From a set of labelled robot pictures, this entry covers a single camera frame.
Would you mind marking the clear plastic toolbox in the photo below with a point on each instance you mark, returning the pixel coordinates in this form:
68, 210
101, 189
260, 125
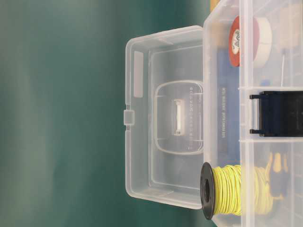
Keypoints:
264, 39

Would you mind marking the yellow wire spool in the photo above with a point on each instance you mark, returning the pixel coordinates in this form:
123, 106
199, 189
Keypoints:
220, 190

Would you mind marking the clear plastic toolbox lid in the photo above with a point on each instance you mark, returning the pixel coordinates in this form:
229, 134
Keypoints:
163, 116

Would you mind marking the yellow black handled tool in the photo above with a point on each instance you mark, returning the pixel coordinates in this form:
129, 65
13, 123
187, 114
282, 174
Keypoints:
278, 175

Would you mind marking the black toolbox latch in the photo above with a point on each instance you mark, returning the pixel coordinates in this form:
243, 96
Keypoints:
280, 114

